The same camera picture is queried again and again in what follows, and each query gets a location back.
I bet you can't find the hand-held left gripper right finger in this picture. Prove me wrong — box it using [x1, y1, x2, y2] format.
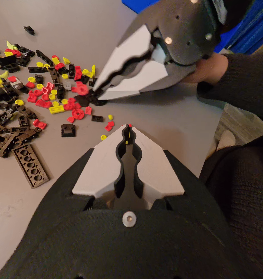
[129, 124, 185, 210]

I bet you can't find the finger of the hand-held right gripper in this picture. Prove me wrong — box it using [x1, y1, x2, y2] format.
[93, 24, 152, 91]
[98, 60, 169, 101]

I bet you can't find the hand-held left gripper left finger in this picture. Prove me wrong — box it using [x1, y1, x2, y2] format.
[72, 124, 129, 208]

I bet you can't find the yellow red lego assembly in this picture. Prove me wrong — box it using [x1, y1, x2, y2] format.
[125, 124, 133, 145]

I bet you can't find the black round lego plate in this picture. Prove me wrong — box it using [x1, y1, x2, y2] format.
[88, 88, 107, 107]

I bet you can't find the pile of lego pieces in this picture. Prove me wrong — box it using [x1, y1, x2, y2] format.
[0, 40, 107, 158]

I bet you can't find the person's right forearm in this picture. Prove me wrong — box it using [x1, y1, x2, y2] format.
[197, 47, 263, 122]

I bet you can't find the black sloped lego brick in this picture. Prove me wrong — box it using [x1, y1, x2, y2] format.
[61, 124, 76, 138]

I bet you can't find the long black holed lego plate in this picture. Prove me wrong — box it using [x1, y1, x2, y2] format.
[11, 143, 50, 189]

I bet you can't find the person's right hand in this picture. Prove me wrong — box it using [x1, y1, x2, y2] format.
[184, 53, 229, 86]

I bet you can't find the blue plastic bin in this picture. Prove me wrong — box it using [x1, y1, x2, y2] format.
[122, 0, 160, 14]

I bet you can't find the blue cloth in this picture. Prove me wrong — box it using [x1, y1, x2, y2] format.
[214, 0, 263, 55]

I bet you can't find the person's pale shoe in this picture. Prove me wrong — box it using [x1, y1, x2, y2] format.
[207, 130, 236, 159]

